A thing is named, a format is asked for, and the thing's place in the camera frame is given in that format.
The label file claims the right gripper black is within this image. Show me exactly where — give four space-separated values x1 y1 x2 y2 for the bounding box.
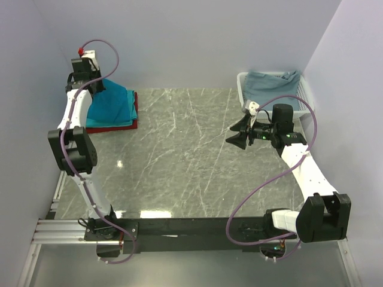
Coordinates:
226 115 278 150

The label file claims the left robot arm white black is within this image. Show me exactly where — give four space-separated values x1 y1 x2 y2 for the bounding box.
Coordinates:
47 50 120 240

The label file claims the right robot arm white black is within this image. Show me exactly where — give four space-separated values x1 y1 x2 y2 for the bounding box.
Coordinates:
226 100 351 243

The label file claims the folded light teal t shirt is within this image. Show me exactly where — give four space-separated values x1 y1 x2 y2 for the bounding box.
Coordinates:
85 88 138 127

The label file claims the grey blue t shirt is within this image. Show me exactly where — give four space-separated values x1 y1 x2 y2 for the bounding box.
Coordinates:
242 70 301 105

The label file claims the folded red t shirt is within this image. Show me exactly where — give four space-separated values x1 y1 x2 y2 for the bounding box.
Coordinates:
85 91 139 135

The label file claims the white plastic basket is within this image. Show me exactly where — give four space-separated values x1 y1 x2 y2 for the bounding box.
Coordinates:
236 72 315 119

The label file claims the black base beam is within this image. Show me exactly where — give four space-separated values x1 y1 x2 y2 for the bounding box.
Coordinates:
77 216 288 258

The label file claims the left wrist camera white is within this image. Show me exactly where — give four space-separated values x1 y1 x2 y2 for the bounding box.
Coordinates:
78 47 99 71

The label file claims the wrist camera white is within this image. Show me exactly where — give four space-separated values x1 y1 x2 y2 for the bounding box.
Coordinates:
78 47 99 71
242 100 260 127

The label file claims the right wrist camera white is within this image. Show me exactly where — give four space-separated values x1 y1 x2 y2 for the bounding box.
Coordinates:
242 100 260 127

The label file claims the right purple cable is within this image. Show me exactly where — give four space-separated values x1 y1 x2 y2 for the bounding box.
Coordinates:
225 94 318 262

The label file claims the aluminium rail frame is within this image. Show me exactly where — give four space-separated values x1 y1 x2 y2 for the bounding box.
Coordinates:
17 89 360 287

